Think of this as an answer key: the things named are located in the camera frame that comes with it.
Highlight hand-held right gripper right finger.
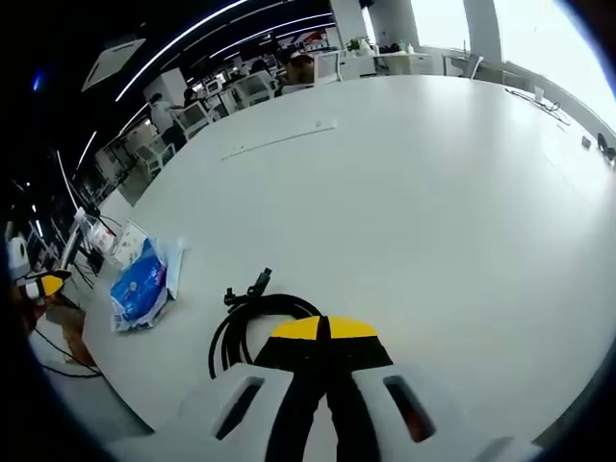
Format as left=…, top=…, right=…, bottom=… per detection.
left=324, top=314, right=546, bottom=462

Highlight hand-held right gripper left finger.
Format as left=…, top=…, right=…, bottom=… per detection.
left=115, top=316, right=331, bottom=462

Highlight black cable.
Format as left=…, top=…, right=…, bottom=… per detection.
left=207, top=267, right=322, bottom=382

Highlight blue tissue packet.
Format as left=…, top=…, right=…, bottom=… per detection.
left=109, top=238, right=170, bottom=334

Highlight small dark table items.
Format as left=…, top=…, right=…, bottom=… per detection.
left=579, top=131, right=616, bottom=161

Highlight brown cardboard box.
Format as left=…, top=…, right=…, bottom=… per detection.
left=41, top=293, right=106, bottom=368

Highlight white office chair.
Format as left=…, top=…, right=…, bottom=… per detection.
left=234, top=73, right=276, bottom=108
left=312, top=49, right=348, bottom=87
left=174, top=102, right=214, bottom=141
left=136, top=141, right=178, bottom=180

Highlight white table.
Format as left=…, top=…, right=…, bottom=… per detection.
left=80, top=74, right=616, bottom=462

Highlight ceiling air conditioner unit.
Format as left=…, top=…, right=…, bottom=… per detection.
left=80, top=38, right=146, bottom=93

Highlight white flat strip plate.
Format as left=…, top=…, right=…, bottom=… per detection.
left=219, top=119, right=339, bottom=161

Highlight long ceiling light strip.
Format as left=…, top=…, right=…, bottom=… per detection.
left=114, top=0, right=247, bottom=103

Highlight large window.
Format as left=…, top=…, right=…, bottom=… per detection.
left=410, top=0, right=472, bottom=50
left=499, top=0, right=605, bottom=95

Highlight black floor cables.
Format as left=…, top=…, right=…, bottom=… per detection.
left=27, top=315, right=103, bottom=380

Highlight thin cables on table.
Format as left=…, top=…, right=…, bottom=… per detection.
left=503, top=85, right=575, bottom=127

